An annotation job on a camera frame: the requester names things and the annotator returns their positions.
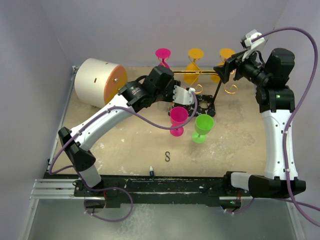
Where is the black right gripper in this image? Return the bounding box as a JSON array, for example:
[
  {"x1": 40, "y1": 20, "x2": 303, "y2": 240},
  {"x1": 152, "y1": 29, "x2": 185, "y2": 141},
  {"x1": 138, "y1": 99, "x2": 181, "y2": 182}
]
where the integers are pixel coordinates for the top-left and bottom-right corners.
[{"x1": 214, "y1": 45, "x2": 271, "y2": 87}]

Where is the orange wine glass front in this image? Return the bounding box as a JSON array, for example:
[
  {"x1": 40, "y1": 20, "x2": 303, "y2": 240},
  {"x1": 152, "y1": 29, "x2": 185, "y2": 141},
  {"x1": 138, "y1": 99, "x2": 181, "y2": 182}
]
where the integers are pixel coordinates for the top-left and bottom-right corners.
[{"x1": 210, "y1": 48, "x2": 235, "y2": 84}]

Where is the orange wine glass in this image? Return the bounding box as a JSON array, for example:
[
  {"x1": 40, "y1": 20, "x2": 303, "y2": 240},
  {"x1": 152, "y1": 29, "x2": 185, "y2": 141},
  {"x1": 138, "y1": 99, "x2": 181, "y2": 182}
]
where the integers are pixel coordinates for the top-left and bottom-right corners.
[
  {"x1": 210, "y1": 48, "x2": 235, "y2": 84},
  {"x1": 183, "y1": 48, "x2": 205, "y2": 86}
]

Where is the pink wine glass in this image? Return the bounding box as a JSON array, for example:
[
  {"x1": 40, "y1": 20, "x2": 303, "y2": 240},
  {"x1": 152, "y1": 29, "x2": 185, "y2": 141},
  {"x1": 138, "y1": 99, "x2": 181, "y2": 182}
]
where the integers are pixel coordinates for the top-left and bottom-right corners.
[
  {"x1": 170, "y1": 106, "x2": 189, "y2": 137},
  {"x1": 155, "y1": 48, "x2": 171, "y2": 69}
]

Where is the green wine glass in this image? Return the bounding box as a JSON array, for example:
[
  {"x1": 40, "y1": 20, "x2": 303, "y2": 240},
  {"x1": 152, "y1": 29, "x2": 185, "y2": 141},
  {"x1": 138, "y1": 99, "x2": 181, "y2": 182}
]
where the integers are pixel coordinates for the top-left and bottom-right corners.
[{"x1": 191, "y1": 114, "x2": 215, "y2": 144}]

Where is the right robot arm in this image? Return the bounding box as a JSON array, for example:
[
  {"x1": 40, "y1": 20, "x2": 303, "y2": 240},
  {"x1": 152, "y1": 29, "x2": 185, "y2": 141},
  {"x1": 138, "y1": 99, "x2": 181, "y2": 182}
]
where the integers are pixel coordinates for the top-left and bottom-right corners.
[{"x1": 213, "y1": 48, "x2": 306, "y2": 199}]

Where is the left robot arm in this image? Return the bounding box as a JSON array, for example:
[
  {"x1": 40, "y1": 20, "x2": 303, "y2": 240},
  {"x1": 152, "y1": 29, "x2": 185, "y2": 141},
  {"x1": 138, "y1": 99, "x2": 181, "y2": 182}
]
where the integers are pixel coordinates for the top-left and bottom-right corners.
[{"x1": 58, "y1": 66, "x2": 192, "y2": 196}]

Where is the black marble rack base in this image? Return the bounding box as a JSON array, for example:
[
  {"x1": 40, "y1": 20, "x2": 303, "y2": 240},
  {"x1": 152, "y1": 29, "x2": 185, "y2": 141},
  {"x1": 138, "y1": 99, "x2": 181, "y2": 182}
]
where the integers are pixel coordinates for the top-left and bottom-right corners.
[{"x1": 168, "y1": 94, "x2": 216, "y2": 117}]

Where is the black S hook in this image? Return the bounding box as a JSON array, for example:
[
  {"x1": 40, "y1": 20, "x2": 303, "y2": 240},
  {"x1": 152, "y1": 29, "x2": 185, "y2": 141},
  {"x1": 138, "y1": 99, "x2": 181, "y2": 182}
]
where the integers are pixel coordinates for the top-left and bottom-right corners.
[{"x1": 164, "y1": 151, "x2": 171, "y2": 162}]

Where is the white round drawer box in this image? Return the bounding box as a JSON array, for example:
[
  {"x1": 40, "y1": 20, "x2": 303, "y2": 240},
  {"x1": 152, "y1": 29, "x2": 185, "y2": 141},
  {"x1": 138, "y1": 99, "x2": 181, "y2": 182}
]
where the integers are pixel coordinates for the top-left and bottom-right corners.
[{"x1": 74, "y1": 58, "x2": 128, "y2": 108}]

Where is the small white dropper bottle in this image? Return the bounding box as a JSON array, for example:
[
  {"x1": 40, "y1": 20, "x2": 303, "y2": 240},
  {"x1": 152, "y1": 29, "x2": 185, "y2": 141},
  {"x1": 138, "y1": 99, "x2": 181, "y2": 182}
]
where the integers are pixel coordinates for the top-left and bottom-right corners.
[{"x1": 149, "y1": 166, "x2": 155, "y2": 177}]

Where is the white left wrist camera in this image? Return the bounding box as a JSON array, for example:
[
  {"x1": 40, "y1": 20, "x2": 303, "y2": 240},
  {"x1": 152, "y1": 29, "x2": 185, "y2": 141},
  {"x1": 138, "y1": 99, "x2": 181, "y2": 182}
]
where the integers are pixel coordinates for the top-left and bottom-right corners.
[{"x1": 172, "y1": 85, "x2": 196, "y2": 105}]

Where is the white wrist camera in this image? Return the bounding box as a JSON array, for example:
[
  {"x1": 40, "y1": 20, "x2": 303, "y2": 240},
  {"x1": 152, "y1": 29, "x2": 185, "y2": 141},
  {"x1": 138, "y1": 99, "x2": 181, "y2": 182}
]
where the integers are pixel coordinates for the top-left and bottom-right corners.
[
  {"x1": 172, "y1": 85, "x2": 196, "y2": 105},
  {"x1": 240, "y1": 29, "x2": 266, "y2": 62}
]

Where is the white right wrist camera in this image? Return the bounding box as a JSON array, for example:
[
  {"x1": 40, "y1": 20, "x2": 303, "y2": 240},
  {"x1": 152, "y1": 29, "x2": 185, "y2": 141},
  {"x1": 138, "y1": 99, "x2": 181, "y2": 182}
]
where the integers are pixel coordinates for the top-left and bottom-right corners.
[{"x1": 240, "y1": 29, "x2": 266, "y2": 62}]

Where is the gold wire wine glass rack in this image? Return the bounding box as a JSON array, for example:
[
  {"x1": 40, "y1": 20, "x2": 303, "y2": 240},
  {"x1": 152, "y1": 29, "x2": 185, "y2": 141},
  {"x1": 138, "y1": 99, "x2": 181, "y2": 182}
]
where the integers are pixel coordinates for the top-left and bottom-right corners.
[{"x1": 173, "y1": 48, "x2": 238, "y2": 95}]

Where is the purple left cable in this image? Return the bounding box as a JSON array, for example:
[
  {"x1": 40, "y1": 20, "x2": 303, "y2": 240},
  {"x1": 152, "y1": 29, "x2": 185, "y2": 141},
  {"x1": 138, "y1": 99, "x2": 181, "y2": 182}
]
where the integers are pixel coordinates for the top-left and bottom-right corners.
[{"x1": 48, "y1": 89, "x2": 199, "y2": 176}]

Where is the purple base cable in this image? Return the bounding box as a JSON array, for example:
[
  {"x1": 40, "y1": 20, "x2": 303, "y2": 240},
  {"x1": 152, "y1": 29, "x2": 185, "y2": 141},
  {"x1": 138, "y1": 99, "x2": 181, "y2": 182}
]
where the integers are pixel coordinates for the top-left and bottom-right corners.
[{"x1": 83, "y1": 183, "x2": 135, "y2": 222}]

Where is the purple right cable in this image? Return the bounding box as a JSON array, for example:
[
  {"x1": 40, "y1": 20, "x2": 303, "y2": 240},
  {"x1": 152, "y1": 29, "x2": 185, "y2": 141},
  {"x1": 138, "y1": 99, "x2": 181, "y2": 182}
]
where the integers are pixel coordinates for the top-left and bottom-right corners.
[{"x1": 249, "y1": 26, "x2": 320, "y2": 228}]

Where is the aluminium frame rail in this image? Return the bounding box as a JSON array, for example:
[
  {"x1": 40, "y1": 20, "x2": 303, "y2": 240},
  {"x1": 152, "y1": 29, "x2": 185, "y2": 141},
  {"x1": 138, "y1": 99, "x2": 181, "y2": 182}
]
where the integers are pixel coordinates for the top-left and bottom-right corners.
[{"x1": 30, "y1": 179, "x2": 75, "y2": 200}]

